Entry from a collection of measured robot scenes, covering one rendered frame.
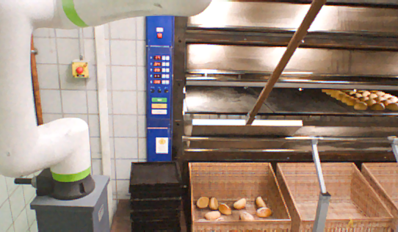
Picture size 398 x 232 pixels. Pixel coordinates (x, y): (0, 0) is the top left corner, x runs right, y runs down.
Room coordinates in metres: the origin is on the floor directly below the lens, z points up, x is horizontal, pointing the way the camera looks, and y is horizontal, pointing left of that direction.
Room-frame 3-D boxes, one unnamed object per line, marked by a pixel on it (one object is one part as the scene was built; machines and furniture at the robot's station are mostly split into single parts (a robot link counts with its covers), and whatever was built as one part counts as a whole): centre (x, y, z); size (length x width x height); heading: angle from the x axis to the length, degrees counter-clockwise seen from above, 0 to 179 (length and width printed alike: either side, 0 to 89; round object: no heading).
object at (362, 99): (2.51, -1.35, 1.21); 0.61 x 0.48 x 0.06; 5
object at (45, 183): (0.96, 0.47, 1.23); 0.26 x 0.15 x 0.06; 91
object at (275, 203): (1.70, -0.26, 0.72); 0.56 x 0.49 x 0.28; 95
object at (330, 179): (1.75, -0.85, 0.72); 0.56 x 0.49 x 0.28; 96
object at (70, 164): (0.95, 0.42, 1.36); 0.16 x 0.13 x 0.19; 145
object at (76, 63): (1.84, 0.68, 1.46); 0.10 x 0.07 x 0.10; 95
